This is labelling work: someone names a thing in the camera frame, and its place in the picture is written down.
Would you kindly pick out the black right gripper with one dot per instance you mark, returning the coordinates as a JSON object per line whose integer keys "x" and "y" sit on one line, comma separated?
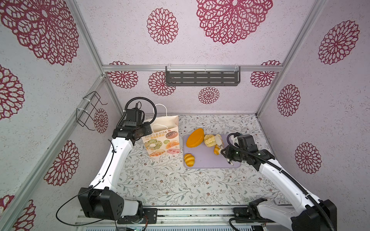
{"x": 226, "y": 154}

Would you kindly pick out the striped yellow bread stick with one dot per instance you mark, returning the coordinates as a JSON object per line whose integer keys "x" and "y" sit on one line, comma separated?
{"x": 217, "y": 150}

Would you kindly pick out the printed paper bread bag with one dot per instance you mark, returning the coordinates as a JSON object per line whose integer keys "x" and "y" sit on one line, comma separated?
{"x": 165, "y": 138}

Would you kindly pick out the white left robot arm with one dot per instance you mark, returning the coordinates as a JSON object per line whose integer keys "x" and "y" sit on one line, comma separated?
{"x": 101, "y": 200}

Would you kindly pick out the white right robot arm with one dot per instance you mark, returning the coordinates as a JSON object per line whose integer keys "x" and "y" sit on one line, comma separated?
{"x": 306, "y": 211}

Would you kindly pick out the pale crusty bread roll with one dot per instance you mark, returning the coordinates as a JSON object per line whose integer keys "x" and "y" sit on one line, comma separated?
{"x": 209, "y": 140}

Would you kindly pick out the lavender plastic tray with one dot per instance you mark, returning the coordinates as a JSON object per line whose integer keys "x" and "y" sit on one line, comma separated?
{"x": 205, "y": 157}

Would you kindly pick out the small striped croissant bun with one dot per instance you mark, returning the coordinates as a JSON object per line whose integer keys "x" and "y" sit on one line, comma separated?
{"x": 189, "y": 160}

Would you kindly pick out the black wire wall rack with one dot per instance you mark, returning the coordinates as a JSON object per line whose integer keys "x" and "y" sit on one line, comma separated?
{"x": 84, "y": 114}

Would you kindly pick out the dark grey wall shelf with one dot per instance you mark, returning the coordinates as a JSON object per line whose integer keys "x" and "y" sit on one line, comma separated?
{"x": 203, "y": 77}

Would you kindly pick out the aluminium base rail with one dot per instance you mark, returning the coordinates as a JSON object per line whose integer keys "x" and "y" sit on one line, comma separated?
{"x": 182, "y": 218}

